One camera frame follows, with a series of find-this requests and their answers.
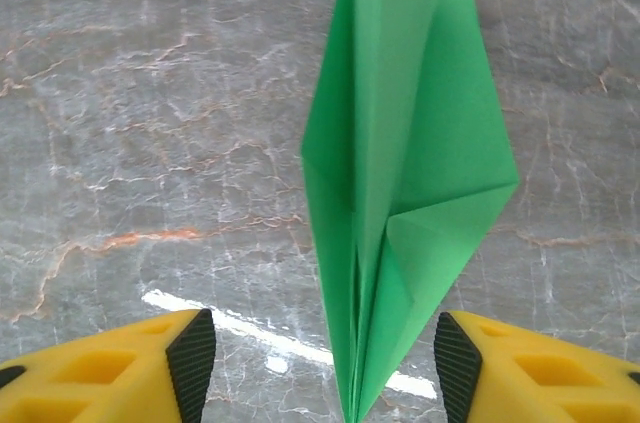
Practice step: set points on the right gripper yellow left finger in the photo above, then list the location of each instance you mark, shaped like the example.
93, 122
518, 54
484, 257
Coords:
100, 383

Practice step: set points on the green paper sheet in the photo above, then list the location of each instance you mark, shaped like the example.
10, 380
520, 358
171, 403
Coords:
390, 143

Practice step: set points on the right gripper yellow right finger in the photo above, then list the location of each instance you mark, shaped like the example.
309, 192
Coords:
540, 383

